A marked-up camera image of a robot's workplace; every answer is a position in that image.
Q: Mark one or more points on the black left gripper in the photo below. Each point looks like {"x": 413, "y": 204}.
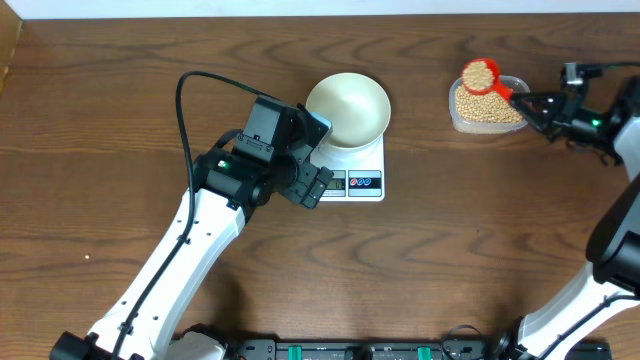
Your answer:
{"x": 306, "y": 173}

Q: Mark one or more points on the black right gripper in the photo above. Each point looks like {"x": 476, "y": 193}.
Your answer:
{"x": 562, "y": 110}

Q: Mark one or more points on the red measuring scoop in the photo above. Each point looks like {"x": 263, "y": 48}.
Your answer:
{"x": 498, "y": 87}

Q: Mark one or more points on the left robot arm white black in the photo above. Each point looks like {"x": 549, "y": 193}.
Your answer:
{"x": 238, "y": 175}

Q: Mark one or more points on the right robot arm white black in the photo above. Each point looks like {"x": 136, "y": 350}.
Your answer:
{"x": 608, "y": 283}

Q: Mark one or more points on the white digital kitchen scale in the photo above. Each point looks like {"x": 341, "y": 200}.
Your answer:
{"x": 358, "y": 173}

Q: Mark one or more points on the soybeans in scoop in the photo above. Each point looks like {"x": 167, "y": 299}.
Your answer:
{"x": 477, "y": 76}

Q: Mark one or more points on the cream bowl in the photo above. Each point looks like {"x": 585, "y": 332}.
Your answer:
{"x": 357, "y": 106}

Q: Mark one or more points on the soybeans in container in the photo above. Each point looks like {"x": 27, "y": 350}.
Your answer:
{"x": 490, "y": 108}

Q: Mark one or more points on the clear plastic container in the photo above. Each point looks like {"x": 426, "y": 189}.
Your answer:
{"x": 465, "y": 126}

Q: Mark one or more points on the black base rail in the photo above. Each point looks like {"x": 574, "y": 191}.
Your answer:
{"x": 350, "y": 350}

